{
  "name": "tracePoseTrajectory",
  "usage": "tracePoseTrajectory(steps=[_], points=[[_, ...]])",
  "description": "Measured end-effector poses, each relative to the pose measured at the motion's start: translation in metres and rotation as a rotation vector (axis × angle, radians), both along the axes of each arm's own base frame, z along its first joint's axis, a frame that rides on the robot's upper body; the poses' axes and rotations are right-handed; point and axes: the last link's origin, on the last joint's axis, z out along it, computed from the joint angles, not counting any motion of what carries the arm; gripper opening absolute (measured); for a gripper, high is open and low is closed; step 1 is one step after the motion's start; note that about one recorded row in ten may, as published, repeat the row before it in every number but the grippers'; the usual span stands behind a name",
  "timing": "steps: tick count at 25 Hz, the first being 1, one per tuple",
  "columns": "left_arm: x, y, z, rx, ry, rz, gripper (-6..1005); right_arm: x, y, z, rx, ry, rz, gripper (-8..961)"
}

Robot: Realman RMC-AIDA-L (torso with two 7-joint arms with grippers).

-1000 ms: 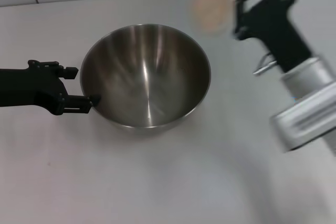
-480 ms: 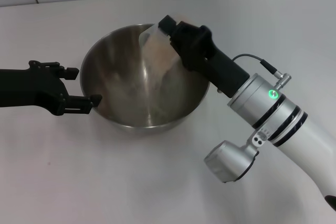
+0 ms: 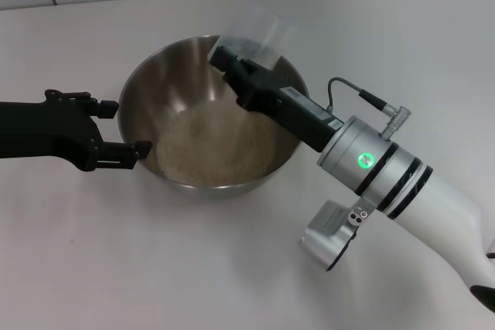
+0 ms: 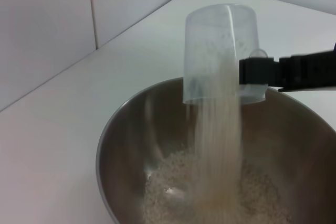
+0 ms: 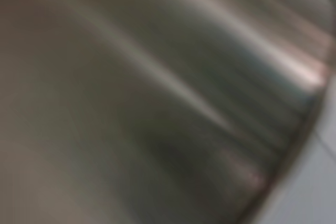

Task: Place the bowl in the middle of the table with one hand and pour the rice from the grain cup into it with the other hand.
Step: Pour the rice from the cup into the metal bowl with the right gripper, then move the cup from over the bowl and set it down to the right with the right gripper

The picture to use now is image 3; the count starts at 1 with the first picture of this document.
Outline white rice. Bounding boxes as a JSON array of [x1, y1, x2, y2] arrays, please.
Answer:
[[148, 107, 278, 188]]

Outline stainless steel bowl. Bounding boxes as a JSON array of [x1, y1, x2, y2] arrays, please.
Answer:
[[118, 35, 309, 198]]

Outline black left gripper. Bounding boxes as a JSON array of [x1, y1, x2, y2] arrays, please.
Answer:
[[0, 89, 154, 172]]

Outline clear plastic cup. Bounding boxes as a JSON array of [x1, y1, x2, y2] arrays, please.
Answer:
[[210, 2, 299, 73]]

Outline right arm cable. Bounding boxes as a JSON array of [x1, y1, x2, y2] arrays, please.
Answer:
[[327, 77, 414, 141]]

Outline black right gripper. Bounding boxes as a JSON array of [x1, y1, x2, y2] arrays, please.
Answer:
[[207, 45, 344, 153]]

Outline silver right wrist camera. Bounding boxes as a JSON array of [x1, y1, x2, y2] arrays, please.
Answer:
[[296, 198, 374, 274]]

